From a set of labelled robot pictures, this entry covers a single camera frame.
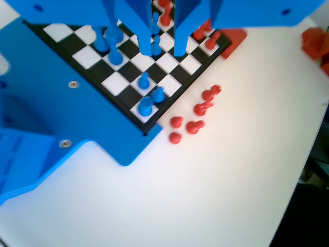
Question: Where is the black white chessboard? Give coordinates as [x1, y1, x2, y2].
[22, 0, 231, 132]

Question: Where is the blue chess queen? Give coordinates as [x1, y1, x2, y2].
[93, 25, 109, 53]

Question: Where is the blue chess pawn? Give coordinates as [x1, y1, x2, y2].
[151, 11, 161, 36]
[151, 86, 167, 104]
[151, 34, 163, 58]
[137, 72, 151, 90]

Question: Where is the red plastic bracket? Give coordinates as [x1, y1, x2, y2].
[219, 27, 249, 61]

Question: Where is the red chess pawn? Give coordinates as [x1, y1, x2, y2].
[168, 131, 182, 145]
[192, 22, 211, 41]
[170, 116, 184, 129]
[159, 3, 173, 27]
[204, 30, 222, 51]

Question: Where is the red plastic block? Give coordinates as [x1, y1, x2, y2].
[300, 26, 329, 77]

